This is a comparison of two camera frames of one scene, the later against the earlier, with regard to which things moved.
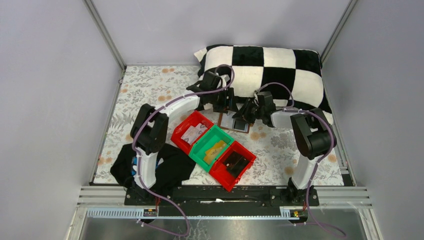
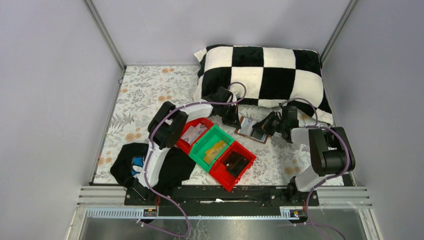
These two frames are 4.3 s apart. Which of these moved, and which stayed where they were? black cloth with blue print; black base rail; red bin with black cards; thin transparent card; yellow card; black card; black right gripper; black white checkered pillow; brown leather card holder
Moved: thin transparent card; black right gripper; brown leather card holder
Stayed: red bin with black cards; black base rail; black white checkered pillow; yellow card; black cloth with blue print; black card
